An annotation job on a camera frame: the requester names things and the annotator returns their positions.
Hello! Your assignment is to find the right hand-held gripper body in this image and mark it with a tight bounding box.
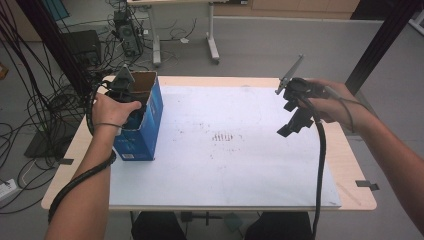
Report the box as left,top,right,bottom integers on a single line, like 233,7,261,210
274,53,330,123

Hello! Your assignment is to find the tangle of black floor cables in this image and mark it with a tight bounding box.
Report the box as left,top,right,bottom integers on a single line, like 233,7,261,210
0,0,198,214

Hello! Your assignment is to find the person's left hand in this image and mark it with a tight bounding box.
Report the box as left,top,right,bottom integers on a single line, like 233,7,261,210
91,92,143,131

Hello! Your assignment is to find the thick black right gripper cable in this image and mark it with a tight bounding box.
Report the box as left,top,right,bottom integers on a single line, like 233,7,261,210
297,94,328,240

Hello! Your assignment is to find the black equipment case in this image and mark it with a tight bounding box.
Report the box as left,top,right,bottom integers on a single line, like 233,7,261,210
61,29,103,68

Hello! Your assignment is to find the black metal frame post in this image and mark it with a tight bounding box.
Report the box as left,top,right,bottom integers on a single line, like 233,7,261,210
14,0,96,104
344,0,424,97

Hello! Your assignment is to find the thick black gripper cable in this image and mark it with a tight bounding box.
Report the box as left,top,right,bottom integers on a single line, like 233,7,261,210
48,79,118,225
297,94,328,240

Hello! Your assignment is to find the black computer tower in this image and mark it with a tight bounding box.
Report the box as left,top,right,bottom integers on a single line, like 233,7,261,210
112,9,145,58

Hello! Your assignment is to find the person's left leg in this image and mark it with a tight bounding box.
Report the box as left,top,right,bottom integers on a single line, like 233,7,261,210
131,211,188,240

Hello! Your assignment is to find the person's right leg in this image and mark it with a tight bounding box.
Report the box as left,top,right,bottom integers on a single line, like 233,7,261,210
244,211,314,240

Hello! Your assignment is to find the white desk with metal legs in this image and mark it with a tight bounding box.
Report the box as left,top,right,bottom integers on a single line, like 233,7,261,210
126,0,221,67

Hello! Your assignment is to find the wooden cabinet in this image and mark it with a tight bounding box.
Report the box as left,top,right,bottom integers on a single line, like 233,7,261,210
213,0,361,20

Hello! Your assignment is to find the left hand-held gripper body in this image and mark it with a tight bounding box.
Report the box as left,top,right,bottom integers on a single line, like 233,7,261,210
105,64,148,105

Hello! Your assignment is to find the thick black left gripper cable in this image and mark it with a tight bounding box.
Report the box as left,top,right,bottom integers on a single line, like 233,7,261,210
48,79,118,225

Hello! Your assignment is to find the person's right hand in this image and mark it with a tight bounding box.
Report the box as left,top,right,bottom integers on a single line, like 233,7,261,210
298,78,372,132

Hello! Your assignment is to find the black floor plate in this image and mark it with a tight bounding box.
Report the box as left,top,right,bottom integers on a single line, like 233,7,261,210
23,121,79,159

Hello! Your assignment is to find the person's leg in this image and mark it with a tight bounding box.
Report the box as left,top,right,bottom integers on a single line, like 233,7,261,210
131,211,188,240
244,211,314,240

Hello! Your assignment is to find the blue cardboard box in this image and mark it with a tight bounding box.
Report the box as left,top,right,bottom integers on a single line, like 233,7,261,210
112,70,164,162

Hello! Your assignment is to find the teal panel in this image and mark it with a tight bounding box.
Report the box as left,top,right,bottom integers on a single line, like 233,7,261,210
41,0,70,22

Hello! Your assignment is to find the white power strip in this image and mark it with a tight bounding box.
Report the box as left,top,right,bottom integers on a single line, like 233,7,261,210
0,178,18,202

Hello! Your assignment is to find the white table mat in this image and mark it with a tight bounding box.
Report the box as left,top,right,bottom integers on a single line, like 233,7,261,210
108,84,343,208

